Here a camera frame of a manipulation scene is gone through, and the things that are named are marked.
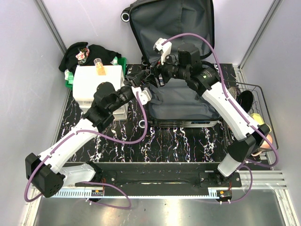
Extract white cable duct strip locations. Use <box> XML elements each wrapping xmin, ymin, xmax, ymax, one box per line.
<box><xmin>54</xmin><ymin>186</ymin><xmax>229</xmax><ymax>199</ymax></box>

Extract black floral print garment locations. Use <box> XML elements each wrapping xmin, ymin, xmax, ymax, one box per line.
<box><xmin>58</xmin><ymin>42</ymin><xmax>122</xmax><ymax>73</ymax></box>

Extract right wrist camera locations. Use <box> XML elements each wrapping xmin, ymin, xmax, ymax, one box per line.
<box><xmin>177</xmin><ymin>43</ymin><xmax>200</xmax><ymax>65</ymax></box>

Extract space astronaut hard-shell suitcase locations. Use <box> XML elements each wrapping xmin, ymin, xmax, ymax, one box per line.
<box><xmin>121</xmin><ymin>0</ymin><xmax>221</xmax><ymax>128</ymax></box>

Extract black wire basket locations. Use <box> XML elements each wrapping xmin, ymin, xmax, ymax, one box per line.
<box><xmin>225</xmin><ymin>80</ymin><xmax>278</xmax><ymax>149</ymax></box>

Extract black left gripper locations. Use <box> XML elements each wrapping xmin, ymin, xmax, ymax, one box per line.
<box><xmin>109</xmin><ymin>71</ymin><xmax>146</xmax><ymax>113</ymax></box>

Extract peach pink mug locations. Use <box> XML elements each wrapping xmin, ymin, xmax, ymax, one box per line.
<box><xmin>251</xmin><ymin>134</ymin><xmax>273</xmax><ymax>157</ymax></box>

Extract green plastic tray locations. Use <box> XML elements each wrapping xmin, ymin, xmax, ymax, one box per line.
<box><xmin>64</xmin><ymin>57</ymin><xmax>127</xmax><ymax>90</ymax></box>

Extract teal green garment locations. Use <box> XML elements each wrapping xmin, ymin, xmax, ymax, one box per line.
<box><xmin>111</xmin><ymin>56</ymin><xmax>119</xmax><ymax>65</ymax></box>

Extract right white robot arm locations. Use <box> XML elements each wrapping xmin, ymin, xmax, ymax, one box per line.
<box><xmin>148</xmin><ymin>64</ymin><xmax>270</xmax><ymax>187</ymax></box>

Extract white storage bins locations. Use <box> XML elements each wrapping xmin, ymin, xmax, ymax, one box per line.
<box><xmin>73</xmin><ymin>65</ymin><xmax>124</xmax><ymax>114</ymax></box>

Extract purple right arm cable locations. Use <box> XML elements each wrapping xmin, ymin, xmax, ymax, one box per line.
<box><xmin>162</xmin><ymin>32</ymin><xmax>279</xmax><ymax>204</ymax></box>

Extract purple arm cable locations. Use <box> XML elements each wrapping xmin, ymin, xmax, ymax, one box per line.
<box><xmin>162</xmin><ymin>32</ymin><xmax>279</xmax><ymax>204</ymax></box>
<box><xmin>24</xmin><ymin>90</ymin><xmax>148</xmax><ymax>210</ymax></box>

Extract black round object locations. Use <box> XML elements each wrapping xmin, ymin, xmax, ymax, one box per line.
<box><xmin>237</xmin><ymin>90</ymin><xmax>253</xmax><ymax>113</ymax></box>

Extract grey woven round coaster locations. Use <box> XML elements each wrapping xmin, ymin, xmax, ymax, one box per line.
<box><xmin>228</xmin><ymin>87</ymin><xmax>237</xmax><ymax>99</ymax></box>

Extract yellow mug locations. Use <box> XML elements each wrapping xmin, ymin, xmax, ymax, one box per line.
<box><xmin>250</xmin><ymin>113</ymin><xmax>265</xmax><ymax>125</ymax></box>

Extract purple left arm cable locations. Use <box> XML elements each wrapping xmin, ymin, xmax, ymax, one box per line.
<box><xmin>24</xmin><ymin>90</ymin><xmax>148</xmax><ymax>210</ymax></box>

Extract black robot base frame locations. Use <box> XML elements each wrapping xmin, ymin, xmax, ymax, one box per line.
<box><xmin>74</xmin><ymin>161</ymin><xmax>242</xmax><ymax>197</ymax></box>

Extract aluminium rail frame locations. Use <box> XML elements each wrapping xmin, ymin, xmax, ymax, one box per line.
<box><xmin>22</xmin><ymin>0</ymin><xmax>301</xmax><ymax>226</ymax></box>

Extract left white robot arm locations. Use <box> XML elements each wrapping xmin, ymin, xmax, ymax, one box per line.
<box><xmin>24</xmin><ymin>71</ymin><xmax>151</xmax><ymax>202</ymax></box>

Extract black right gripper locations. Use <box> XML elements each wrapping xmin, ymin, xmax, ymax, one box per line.
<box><xmin>144</xmin><ymin>50</ymin><xmax>189</xmax><ymax>89</ymax></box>

